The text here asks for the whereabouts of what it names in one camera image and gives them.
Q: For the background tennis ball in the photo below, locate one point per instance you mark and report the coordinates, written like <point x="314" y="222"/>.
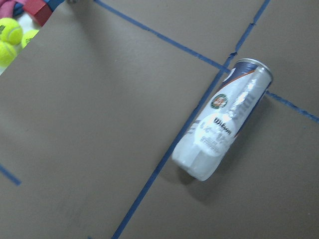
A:
<point x="7" y="54"/>
<point x="10" y="31"/>
<point x="28" y="36"/>

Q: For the pink cloth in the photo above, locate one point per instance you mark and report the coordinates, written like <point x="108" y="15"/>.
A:
<point x="11" y="8"/>

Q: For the clear Wilson tennis ball can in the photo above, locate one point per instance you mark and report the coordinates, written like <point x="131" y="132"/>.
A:
<point x="202" y="148"/>

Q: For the background tennis ball lower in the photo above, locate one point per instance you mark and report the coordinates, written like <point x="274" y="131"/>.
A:
<point x="28" y="36"/>

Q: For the background tennis ball left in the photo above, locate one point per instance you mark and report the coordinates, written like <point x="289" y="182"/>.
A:
<point x="10" y="31"/>

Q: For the blue block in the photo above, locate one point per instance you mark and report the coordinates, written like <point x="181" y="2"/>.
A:
<point x="53" y="4"/>

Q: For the background tennis ball upper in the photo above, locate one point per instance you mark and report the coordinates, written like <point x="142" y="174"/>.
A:
<point x="7" y="54"/>

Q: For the brown paper table cover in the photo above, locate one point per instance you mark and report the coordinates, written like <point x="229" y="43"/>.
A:
<point x="91" y="110"/>

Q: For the red block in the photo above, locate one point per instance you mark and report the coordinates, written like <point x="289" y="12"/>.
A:
<point x="38" y="10"/>

